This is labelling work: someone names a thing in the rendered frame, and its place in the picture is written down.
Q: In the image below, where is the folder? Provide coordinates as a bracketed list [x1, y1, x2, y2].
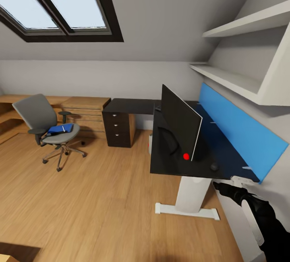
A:
[47, 124, 73, 136]

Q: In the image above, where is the monitor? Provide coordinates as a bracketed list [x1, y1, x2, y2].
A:
[157, 84, 203, 161]

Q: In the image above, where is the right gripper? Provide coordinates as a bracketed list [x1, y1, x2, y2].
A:
[213, 182, 248, 202]

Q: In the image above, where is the mouse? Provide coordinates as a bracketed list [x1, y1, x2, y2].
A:
[210, 162, 219, 171]

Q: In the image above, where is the swivel chair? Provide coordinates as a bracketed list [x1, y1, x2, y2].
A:
[12, 93, 86, 171]

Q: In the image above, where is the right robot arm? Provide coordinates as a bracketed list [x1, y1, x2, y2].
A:
[213, 176, 290, 262]

